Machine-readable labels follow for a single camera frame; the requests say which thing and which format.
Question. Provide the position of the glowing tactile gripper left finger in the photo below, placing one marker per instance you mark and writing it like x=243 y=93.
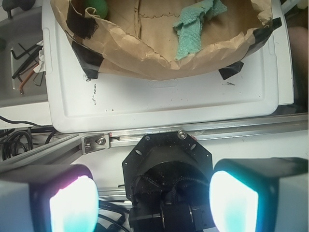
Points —
x=48 y=198

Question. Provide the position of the orange hex key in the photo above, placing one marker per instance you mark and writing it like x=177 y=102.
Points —
x=30 y=74

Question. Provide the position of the black hex keys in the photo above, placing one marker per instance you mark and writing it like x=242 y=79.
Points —
x=23 y=55

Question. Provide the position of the brown paper bag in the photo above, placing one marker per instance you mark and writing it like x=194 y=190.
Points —
x=137 y=38

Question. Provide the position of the green ball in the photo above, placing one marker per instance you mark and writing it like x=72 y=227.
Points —
x=100 y=6

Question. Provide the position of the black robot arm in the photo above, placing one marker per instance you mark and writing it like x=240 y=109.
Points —
x=173 y=186

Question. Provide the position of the teal cloth rag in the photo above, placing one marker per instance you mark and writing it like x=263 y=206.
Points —
x=190 y=24

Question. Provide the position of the aluminium extrusion rail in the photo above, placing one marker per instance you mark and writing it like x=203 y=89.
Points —
x=61 y=151

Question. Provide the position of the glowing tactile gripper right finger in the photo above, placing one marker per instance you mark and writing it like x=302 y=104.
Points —
x=260 y=195

